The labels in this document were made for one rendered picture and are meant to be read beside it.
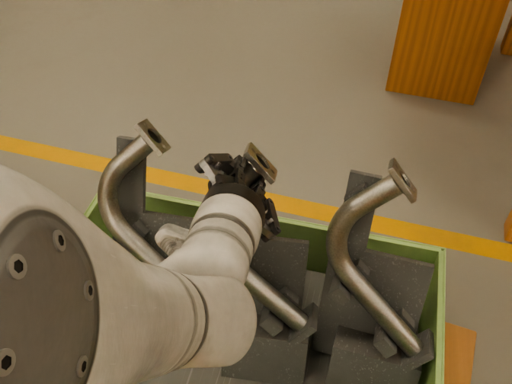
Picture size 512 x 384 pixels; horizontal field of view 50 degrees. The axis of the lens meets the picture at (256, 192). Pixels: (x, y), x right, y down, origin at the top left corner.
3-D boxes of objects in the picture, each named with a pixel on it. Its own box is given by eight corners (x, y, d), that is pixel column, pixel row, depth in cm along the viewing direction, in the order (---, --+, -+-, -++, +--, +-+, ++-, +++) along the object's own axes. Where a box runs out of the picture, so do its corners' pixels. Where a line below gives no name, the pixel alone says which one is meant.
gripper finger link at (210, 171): (225, 184, 63) (235, 185, 65) (206, 152, 65) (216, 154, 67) (209, 196, 64) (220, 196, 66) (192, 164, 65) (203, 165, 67)
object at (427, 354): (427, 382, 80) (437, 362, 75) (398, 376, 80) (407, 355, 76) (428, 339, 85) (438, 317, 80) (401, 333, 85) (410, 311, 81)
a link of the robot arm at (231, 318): (260, 363, 47) (228, 381, 34) (161, 359, 49) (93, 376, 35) (262, 280, 49) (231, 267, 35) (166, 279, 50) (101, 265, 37)
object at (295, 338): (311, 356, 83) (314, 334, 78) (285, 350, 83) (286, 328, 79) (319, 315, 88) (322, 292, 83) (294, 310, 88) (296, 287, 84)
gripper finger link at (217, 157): (212, 160, 64) (238, 164, 69) (205, 148, 65) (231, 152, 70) (196, 174, 65) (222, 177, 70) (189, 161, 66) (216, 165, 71)
